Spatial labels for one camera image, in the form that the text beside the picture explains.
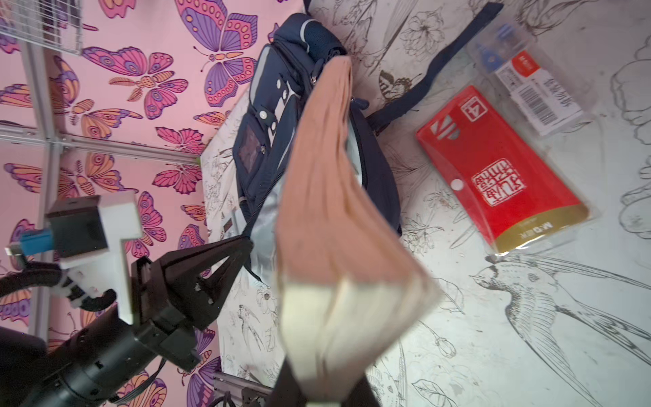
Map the clear pen refill package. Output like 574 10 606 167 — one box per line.
466 17 588 137

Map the navy blue backpack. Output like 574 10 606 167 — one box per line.
232 2 504 285

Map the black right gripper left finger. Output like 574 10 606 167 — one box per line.
265 360 308 407

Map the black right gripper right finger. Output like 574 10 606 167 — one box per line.
350 376 381 407

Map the red pencil case package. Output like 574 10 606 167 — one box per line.
416 86 589 255

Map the white wire wall basket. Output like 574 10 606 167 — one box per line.
1 0 83 55

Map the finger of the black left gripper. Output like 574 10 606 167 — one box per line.
152 236 253 330

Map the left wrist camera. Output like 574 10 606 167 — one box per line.
6 191 143 325

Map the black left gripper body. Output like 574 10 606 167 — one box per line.
20 258 200 406

